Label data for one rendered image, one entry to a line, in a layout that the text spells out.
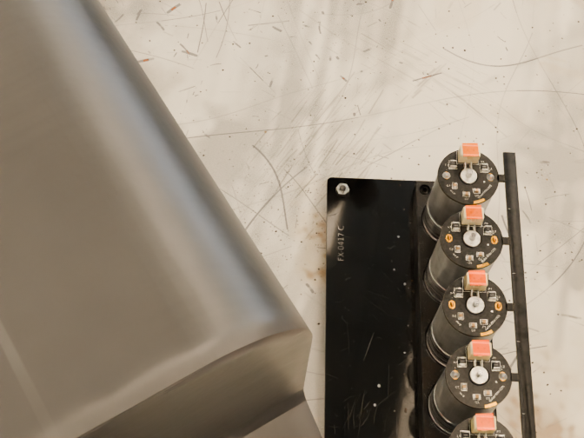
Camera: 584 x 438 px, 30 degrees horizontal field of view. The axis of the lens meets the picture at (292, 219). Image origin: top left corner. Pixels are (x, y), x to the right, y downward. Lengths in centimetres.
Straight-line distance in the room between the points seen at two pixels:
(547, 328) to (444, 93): 13
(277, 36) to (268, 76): 2
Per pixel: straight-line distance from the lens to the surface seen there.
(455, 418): 43
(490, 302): 43
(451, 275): 44
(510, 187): 45
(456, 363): 42
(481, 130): 53
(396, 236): 49
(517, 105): 55
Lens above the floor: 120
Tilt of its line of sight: 65 degrees down
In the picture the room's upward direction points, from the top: 6 degrees clockwise
